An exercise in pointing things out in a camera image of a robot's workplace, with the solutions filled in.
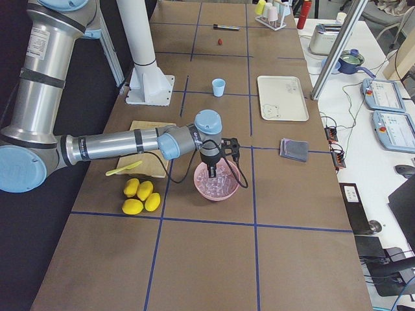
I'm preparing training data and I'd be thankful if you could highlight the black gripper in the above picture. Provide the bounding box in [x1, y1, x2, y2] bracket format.
[200, 150, 222, 178]

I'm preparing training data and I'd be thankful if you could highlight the light blue plastic cup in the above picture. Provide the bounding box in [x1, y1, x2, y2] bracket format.
[211, 78, 226, 97]

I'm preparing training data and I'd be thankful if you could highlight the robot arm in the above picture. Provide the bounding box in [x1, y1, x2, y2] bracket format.
[1, 1, 223, 193]

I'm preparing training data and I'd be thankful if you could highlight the pink bowl of ice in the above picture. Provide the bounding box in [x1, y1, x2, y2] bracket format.
[193, 159, 240, 201]

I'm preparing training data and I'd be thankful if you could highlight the yellow upturned cup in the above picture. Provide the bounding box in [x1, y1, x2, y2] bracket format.
[255, 0, 267, 16]

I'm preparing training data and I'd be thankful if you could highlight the white upturned cup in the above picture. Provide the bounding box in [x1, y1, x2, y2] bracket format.
[266, 6, 278, 23]

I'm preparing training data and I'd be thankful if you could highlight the bamboo cutting board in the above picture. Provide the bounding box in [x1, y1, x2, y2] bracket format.
[116, 121, 176, 178]

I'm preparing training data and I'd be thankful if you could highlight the yellow lemon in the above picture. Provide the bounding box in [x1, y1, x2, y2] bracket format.
[123, 178, 140, 198]
[122, 198, 144, 215]
[144, 192, 161, 212]
[136, 181, 154, 201]

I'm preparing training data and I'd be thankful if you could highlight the yellow plastic knife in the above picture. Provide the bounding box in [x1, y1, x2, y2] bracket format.
[105, 161, 142, 176]

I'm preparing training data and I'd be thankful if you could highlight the grey folded cloth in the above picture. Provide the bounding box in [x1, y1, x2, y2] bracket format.
[279, 138, 309, 162]

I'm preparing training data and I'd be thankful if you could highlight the cream bear tray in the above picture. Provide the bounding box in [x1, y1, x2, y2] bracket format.
[257, 75, 309, 122]

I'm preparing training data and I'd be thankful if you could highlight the steel muddler black cap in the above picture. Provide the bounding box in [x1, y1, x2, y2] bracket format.
[213, 23, 240, 31]

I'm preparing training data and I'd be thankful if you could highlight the blue bowl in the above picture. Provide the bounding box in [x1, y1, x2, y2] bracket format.
[320, 58, 342, 76]

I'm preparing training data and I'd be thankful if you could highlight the blue saucepan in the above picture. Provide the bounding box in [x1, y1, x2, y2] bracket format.
[338, 49, 375, 78]

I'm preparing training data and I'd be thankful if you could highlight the teach pendant near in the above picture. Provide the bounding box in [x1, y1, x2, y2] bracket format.
[372, 110, 414, 154]

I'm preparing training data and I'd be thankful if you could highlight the teach pendant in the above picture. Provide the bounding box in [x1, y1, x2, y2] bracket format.
[372, 110, 414, 154]
[361, 78, 406, 113]

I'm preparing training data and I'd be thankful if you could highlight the teach pendant far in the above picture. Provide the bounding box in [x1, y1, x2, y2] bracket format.
[361, 78, 406, 113]

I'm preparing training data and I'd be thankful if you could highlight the red bottle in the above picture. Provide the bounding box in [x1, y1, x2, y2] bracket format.
[296, 0, 312, 30]

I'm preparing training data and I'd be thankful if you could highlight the black computer mouse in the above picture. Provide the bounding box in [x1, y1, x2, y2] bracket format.
[394, 165, 415, 179]

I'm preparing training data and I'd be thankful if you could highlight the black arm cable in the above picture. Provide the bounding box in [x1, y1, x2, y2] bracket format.
[142, 139, 250, 189]

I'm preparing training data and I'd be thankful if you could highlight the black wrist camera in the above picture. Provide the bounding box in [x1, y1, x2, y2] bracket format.
[221, 138, 240, 163]

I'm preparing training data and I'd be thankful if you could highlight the white pedestal column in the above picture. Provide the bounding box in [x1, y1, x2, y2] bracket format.
[117, 0, 175, 106]

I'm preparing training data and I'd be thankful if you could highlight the white wire cup rack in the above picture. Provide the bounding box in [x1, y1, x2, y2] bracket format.
[255, 0, 291, 31]

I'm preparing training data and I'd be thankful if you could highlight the aluminium frame post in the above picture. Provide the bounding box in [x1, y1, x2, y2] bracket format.
[310, 0, 368, 100]

